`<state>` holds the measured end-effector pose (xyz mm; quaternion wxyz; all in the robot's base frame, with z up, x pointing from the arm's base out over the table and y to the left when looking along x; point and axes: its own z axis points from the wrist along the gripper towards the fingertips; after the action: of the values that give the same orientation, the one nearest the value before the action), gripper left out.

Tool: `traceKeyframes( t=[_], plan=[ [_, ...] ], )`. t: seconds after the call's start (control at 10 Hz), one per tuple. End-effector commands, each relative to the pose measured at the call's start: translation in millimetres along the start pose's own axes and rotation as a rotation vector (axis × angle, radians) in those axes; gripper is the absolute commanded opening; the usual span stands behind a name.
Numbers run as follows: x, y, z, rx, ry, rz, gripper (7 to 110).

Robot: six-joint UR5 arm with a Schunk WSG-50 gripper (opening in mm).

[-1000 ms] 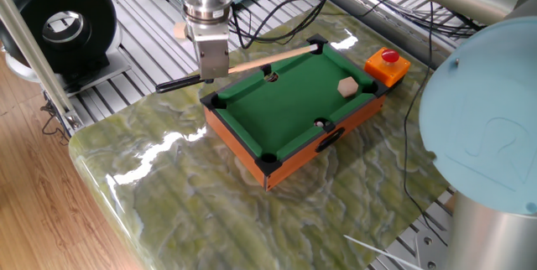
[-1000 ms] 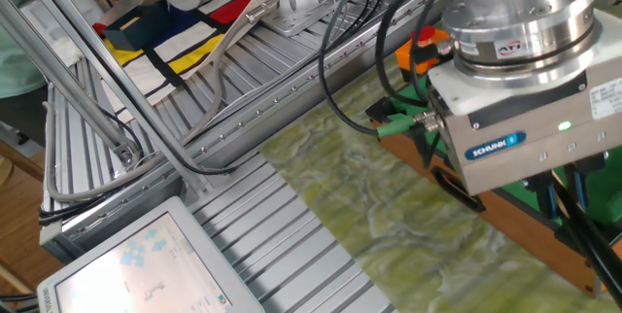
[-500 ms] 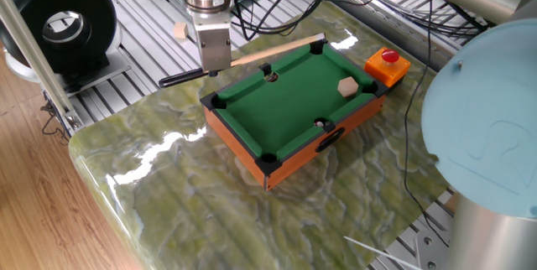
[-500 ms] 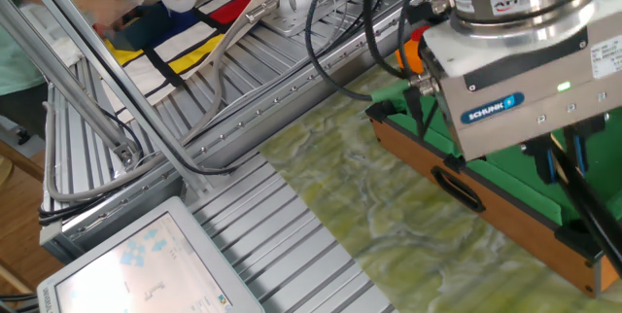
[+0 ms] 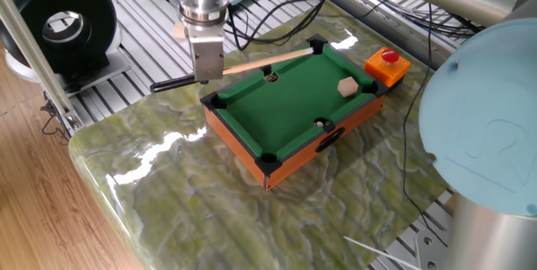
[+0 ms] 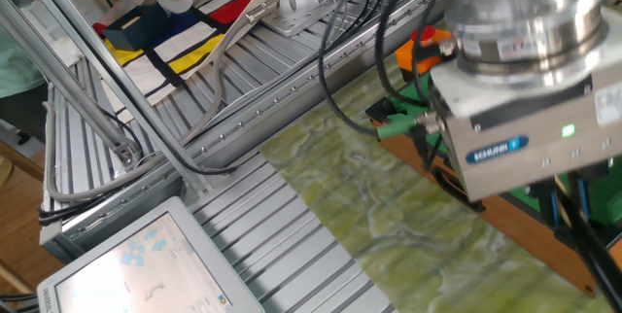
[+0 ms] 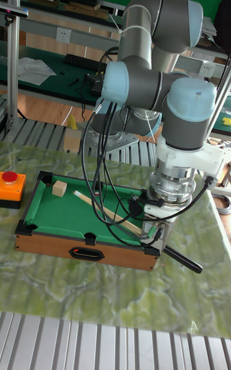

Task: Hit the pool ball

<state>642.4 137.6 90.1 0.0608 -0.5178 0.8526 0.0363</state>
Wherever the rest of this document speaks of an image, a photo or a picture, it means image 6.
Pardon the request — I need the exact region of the grey aluminium rail beam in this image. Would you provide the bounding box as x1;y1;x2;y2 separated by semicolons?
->
38;0;448;263

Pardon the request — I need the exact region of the colour block cloth bag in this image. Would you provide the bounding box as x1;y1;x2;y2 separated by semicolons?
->
91;0;279;108

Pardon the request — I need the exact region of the silver Schunk gripper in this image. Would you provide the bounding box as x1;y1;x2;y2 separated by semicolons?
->
430;6;622;230

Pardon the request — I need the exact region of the orange box red push button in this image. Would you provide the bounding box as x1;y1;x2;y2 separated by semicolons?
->
395;24;454;82

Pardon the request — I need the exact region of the black cable bundle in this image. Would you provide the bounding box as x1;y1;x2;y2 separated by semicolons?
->
38;0;453;226

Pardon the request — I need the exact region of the aluminium frame post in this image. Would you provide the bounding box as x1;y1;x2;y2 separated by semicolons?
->
7;0;218;200

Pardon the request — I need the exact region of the green marble slab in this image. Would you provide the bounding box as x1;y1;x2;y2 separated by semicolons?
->
259;6;622;313

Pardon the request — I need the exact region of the white teach pendant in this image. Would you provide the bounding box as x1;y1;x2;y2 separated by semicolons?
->
36;195;266;313

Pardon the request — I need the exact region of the silver robot mounting plate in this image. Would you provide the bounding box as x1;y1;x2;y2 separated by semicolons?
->
259;0;370;38

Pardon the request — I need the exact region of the mini green felt pool table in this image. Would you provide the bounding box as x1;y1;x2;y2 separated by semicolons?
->
364;72;622;299

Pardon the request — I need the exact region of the dark teal box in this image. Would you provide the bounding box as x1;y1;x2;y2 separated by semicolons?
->
103;4;171;52

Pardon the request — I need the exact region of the grey flexible hose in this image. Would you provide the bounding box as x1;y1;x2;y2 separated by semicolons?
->
43;0;281;203

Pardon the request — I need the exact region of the person in dark clothes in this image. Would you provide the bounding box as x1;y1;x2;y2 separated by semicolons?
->
0;23;49;144

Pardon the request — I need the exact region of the aluminium frame brace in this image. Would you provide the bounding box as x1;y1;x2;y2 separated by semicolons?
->
0;0;145;168

